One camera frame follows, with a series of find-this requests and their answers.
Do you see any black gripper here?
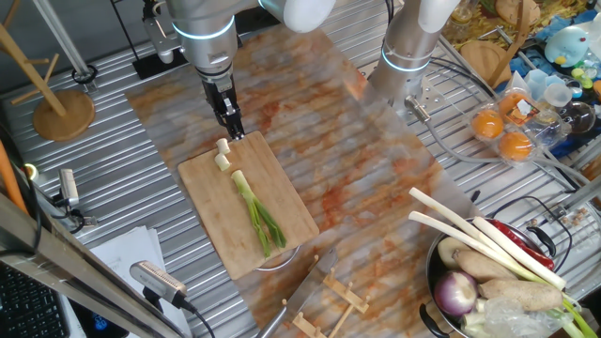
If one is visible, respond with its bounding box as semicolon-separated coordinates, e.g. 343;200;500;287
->
201;74;246;141

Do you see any steel kitchen cleaver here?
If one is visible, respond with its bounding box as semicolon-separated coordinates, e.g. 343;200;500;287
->
255;247;339;338

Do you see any green scallion stalk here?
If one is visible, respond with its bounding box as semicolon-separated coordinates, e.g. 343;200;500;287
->
230;169;287;258

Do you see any wooden cutting board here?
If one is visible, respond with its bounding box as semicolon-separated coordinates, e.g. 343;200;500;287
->
177;130;320;282

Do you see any black stand base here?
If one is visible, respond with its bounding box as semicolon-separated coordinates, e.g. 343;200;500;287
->
233;7;283;48
110;0;192;80

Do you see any orange marble pattern mat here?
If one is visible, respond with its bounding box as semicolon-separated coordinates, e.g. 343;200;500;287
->
124;25;476;338

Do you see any white paper stack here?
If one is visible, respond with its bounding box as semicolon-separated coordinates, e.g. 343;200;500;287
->
88;225;193;338

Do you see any round wooden disc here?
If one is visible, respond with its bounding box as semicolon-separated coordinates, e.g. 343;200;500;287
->
0;0;97;143

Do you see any metal clamp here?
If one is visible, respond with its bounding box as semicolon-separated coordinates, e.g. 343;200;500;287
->
50;167;99;235

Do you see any silver tripod pole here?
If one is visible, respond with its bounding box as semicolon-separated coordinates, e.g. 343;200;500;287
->
31;0;100;94

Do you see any wooden knife rack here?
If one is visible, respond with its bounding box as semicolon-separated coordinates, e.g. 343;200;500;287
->
281;255;371;338

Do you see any orange tube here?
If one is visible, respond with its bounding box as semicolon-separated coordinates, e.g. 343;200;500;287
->
0;139;29;216

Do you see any pale potato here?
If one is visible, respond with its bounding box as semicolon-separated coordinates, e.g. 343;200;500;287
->
437;237;473;270

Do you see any black cooking pot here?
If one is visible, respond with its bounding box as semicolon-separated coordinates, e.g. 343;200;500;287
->
419;218;559;338

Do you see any round orange fruit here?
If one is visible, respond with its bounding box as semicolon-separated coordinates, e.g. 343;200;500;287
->
470;109;505;141
498;91;532;119
498;131;533;162

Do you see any wooden round base stand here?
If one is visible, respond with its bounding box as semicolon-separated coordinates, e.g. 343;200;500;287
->
459;0;532;89

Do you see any red onion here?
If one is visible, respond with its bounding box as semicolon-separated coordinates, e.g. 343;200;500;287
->
433;270;480;317

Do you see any black keyboard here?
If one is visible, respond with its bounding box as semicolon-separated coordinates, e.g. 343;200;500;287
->
0;262;71;338

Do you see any brown yam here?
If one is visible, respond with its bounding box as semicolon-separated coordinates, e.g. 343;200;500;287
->
453;249;518;284
478;279;564;313

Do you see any blue cloth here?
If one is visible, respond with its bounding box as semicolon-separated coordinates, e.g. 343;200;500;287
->
497;8;601;160

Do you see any red chili pepper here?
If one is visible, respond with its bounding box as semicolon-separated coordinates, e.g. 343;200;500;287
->
490;219;557;271

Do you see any translucent blue plastic cup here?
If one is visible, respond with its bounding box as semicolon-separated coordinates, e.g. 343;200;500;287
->
524;69;565;100

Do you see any translucent white plastic cup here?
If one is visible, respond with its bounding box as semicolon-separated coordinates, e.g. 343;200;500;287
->
543;83;574;109

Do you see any clear plastic bag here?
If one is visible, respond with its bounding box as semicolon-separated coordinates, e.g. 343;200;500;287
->
482;296;574;338

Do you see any blue plush toy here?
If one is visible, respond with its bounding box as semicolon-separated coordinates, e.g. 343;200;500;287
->
544;25;591;69

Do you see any clear glass goblet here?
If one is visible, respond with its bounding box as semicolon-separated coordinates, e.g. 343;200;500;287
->
558;100;597;135

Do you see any ribbed grey camera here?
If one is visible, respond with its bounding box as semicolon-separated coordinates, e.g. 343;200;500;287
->
129;260;189;310

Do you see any grey robot hose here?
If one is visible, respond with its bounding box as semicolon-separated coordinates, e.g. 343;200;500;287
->
404;95;593;187

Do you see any black camera cable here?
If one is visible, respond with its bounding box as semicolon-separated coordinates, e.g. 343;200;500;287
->
180;300;217;338

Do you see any aluminium frame bar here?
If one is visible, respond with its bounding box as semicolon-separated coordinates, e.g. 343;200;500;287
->
0;192;187;338

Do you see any thin black cable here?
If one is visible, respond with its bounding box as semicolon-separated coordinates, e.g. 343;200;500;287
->
487;195;575;274

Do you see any aluminium profile rail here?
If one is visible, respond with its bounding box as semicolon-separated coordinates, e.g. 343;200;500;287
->
547;176;601;222

